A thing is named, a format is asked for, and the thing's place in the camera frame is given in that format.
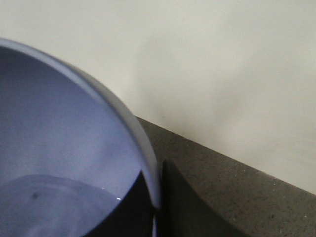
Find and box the blue plastic bowl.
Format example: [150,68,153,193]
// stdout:
[0,39,161,237]

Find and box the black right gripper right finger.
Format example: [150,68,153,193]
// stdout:
[157,160,248,237]

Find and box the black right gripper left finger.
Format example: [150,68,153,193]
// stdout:
[85,171,156,237]

